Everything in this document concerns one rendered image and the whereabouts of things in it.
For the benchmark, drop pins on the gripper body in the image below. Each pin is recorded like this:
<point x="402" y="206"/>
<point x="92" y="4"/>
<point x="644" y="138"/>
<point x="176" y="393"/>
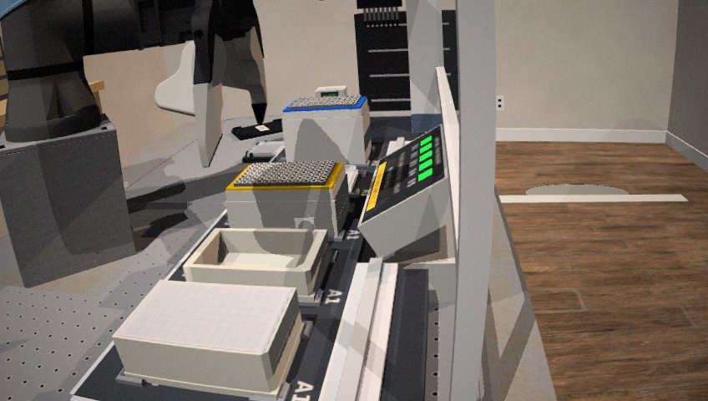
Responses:
<point x="168" y="22"/>

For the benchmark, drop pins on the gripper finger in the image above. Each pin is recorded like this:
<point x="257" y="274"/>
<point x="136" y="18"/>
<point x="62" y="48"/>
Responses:
<point x="202" y="65"/>
<point x="245" y="67"/>

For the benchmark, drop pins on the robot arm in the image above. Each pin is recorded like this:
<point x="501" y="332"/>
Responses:
<point x="44" y="43"/>

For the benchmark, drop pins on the beige open rectangular reservoir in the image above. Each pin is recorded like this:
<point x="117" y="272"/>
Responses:
<point x="262" y="257"/>

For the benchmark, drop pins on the grey tip rack with blue rim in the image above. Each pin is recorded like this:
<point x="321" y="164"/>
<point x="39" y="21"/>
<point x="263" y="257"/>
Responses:
<point x="327" y="128"/>

